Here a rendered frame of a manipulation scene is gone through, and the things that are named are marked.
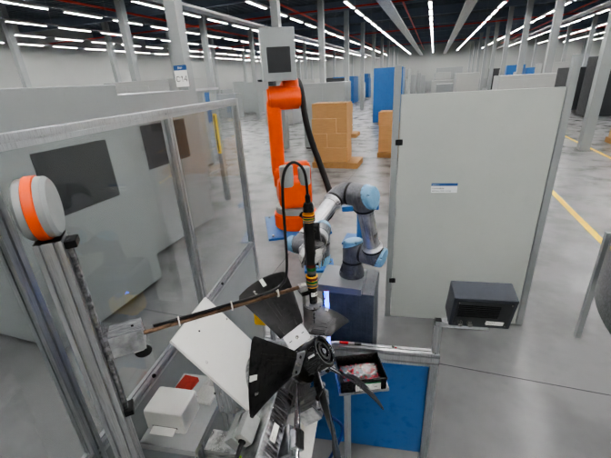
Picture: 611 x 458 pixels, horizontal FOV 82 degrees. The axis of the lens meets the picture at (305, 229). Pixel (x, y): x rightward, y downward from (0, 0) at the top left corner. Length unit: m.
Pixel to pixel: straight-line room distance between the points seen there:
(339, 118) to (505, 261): 6.55
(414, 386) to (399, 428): 0.33
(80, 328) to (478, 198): 2.77
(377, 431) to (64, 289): 1.83
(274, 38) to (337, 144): 4.72
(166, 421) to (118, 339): 0.56
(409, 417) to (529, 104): 2.25
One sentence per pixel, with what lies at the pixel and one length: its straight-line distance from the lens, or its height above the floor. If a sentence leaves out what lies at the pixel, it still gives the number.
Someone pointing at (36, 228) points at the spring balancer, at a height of 1.85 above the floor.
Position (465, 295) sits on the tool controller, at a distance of 1.71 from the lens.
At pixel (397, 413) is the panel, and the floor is 0.41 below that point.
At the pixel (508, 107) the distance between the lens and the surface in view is 3.04.
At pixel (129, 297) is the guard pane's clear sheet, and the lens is 1.56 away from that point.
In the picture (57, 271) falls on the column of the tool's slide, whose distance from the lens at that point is 1.09.
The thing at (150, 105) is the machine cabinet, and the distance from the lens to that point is 5.17.
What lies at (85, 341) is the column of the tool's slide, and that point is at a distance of 1.19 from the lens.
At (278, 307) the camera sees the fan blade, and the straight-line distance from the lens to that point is 1.37.
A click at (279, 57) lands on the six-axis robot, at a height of 2.42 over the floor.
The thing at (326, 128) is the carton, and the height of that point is 0.99.
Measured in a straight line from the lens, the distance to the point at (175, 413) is 1.62.
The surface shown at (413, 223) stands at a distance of 3.12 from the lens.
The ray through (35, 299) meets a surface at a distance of 1.25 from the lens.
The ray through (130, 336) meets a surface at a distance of 1.19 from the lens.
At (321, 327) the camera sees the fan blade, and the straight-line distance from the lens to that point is 1.52.
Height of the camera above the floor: 2.13
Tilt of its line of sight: 23 degrees down
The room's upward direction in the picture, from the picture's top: 3 degrees counter-clockwise
